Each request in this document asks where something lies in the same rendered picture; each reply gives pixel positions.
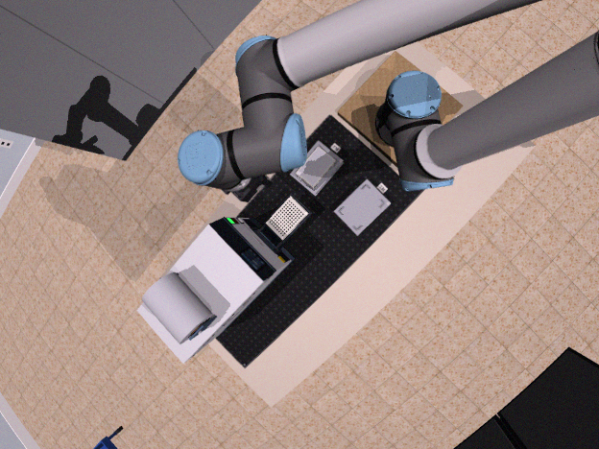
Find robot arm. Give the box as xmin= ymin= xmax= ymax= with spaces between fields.
xmin=178 ymin=0 xmax=599 ymax=192

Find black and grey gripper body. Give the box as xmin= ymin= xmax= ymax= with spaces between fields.
xmin=231 ymin=176 xmax=267 ymax=202

